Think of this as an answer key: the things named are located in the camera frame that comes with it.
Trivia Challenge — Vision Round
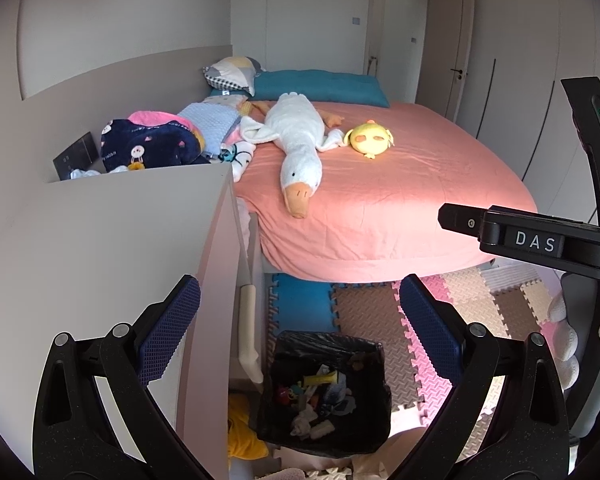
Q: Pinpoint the white cartoon cloth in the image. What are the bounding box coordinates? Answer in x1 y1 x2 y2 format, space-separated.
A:
220 140 256 183

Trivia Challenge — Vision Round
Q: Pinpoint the yellow chick plush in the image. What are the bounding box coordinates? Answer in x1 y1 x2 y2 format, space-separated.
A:
344 120 396 160

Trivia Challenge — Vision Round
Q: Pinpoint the black trash bin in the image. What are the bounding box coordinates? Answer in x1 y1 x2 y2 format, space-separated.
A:
248 330 392 458

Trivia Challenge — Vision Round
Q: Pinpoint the bed with pink sheet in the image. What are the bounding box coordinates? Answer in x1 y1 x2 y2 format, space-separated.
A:
232 100 538 283

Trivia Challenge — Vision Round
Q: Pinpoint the dark wall socket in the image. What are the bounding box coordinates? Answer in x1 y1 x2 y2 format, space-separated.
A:
53 131 99 181

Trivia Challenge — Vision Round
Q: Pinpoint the navy cartoon blanket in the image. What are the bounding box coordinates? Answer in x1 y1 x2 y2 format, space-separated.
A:
100 117 203 172

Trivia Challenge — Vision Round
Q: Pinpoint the person's right hand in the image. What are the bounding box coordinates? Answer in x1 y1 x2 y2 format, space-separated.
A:
544 290 600 392

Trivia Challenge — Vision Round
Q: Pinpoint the pink blanket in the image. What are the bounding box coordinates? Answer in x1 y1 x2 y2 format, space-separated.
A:
127 110 193 131

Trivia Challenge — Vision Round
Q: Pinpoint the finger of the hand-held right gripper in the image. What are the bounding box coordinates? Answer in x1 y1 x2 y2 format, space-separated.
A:
438 203 486 241

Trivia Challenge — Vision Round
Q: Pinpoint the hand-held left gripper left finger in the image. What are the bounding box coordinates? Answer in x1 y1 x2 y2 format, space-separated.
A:
32 275 211 480

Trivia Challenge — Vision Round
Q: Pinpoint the patterned pillow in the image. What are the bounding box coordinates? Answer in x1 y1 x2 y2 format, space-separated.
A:
202 56 266 97

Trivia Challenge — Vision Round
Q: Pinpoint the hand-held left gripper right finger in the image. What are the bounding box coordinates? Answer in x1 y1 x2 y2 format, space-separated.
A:
390 274 578 480

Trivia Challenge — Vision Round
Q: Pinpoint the teal pillow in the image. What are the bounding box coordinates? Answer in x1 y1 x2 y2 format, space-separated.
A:
252 70 392 109

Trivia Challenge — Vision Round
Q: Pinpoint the white door with black handle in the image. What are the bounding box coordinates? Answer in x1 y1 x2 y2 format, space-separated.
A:
445 0 477 122

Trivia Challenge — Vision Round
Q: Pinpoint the white goose plush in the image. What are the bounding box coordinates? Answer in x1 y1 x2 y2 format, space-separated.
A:
240 92 346 220

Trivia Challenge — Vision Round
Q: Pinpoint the beige drawer front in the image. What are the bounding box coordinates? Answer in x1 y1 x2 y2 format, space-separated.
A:
177 165 261 480

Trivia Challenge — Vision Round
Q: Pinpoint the white wardrobe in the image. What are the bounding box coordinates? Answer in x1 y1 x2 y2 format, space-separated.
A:
460 0 600 221

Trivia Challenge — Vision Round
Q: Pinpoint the beige drawer handle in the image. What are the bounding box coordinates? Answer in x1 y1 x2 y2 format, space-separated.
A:
237 284 265 385

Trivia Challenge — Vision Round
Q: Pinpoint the light blue blanket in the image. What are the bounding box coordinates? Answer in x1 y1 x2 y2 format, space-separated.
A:
177 96 243 161

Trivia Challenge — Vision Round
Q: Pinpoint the yellow cloth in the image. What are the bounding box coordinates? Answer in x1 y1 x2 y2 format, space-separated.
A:
227 392 271 461

